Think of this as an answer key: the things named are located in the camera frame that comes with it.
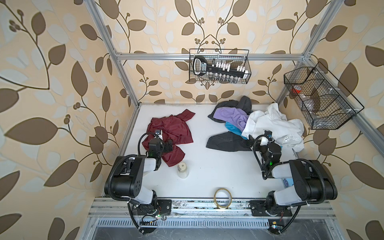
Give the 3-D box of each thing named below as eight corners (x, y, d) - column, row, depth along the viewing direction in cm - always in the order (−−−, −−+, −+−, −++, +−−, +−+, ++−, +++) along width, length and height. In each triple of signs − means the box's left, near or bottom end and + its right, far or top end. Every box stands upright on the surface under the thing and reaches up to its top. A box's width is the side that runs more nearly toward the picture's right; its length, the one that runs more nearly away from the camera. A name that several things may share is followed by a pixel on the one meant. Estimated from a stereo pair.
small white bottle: (179, 178, 86) (177, 171, 77) (179, 169, 89) (177, 162, 80) (189, 178, 86) (188, 171, 77) (189, 169, 89) (188, 162, 80)
